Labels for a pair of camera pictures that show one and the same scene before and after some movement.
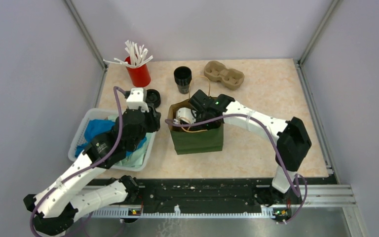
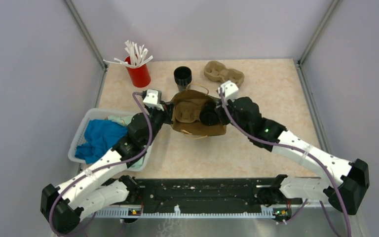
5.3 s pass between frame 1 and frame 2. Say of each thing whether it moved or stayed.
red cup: stayed
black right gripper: moved
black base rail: stayed
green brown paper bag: moved
